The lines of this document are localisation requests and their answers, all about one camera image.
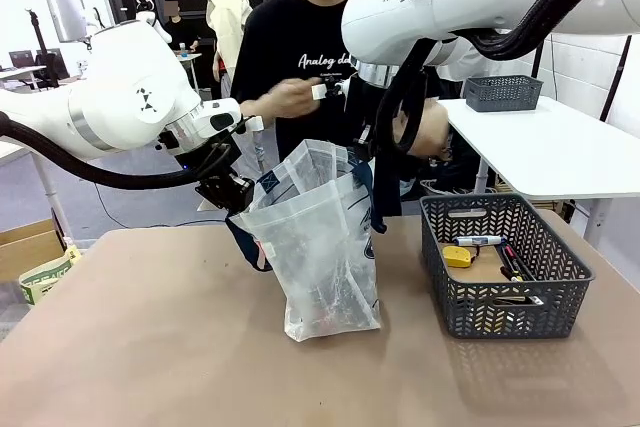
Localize background person in black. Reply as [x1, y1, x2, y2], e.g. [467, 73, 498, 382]
[161, 0, 202, 54]

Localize black red-capped marker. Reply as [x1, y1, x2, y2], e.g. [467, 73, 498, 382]
[500, 244, 522, 283]

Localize person in black t-shirt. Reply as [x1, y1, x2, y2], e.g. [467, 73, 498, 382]
[229, 0, 454, 198]

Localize black monitor screen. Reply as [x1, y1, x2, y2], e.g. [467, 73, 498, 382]
[8, 49, 37, 69]

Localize brown cardboard box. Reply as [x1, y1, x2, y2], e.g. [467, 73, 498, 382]
[0, 218, 69, 284]

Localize light wooden pallet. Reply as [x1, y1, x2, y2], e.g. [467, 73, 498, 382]
[493, 180, 577, 214]

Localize yellow tape measure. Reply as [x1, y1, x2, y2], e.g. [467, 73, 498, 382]
[443, 244, 474, 269]

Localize green white paper bag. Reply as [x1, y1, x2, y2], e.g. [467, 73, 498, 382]
[18, 245, 83, 306]

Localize arm black cable sleeve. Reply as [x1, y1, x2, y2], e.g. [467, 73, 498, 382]
[0, 110, 237, 192]
[373, 0, 624, 159]

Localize white side table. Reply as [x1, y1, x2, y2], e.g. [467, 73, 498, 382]
[438, 95, 640, 249]

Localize person's left forearm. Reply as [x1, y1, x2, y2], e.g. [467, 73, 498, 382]
[391, 98, 452, 159]

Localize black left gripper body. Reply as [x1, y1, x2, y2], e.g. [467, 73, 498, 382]
[194, 172, 256, 213]

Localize black pen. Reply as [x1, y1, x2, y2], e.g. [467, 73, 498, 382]
[508, 252, 538, 283]

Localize person's right hand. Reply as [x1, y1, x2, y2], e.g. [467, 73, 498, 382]
[268, 80, 322, 120]

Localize black tripod stand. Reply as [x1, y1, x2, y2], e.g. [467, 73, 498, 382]
[25, 8, 62, 92]

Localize mannequin cream jacket grey trousers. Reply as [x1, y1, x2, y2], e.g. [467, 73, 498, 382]
[196, 0, 254, 98]

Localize translucent shopping bag navy handles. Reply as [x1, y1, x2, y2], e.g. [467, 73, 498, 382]
[226, 138, 389, 344]

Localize dark grey woven plastic basket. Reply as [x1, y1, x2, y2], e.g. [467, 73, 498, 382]
[418, 192, 597, 340]
[464, 74, 545, 114]

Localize right arm black cable sleeve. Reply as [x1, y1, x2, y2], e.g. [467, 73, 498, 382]
[373, 0, 624, 159]

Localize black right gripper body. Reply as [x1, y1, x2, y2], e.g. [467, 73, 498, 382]
[345, 77, 397, 149]

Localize white table with leg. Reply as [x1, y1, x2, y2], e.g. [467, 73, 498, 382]
[0, 139, 77, 249]

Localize left arm black cable sleeve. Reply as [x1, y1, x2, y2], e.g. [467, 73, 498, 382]
[0, 110, 237, 192]

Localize black slanted pole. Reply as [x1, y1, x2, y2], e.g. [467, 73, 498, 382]
[598, 34, 633, 122]

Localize person's right forearm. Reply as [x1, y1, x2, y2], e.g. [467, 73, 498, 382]
[239, 95, 275, 121]

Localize white blue marker pen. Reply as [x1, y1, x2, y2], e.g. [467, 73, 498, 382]
[454, 234, 503, 248]

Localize grey wall panel board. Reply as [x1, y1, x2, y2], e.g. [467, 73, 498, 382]
[44, 0, 90, 44]

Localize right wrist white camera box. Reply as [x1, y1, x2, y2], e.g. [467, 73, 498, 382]
[310, 80, 352, 101]

